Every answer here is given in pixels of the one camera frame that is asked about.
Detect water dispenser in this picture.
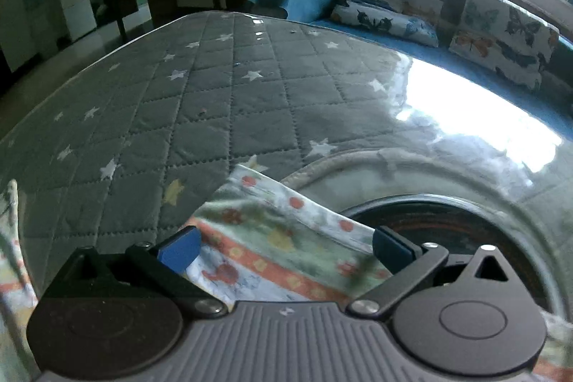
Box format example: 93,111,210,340
22,0,60,57

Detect butterfly print cushion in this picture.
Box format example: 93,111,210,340
330,0,448,48
449,0,561,92

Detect striped patterned baby shirt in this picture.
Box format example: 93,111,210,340
0,165,573,382

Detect round black induction cooker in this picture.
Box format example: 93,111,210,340
340,196,554,313

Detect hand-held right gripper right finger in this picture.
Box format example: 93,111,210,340
347,226,513,318

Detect white refrigerator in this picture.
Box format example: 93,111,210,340
53,0,98,43

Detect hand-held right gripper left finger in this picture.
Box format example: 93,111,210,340
67,226,229,316

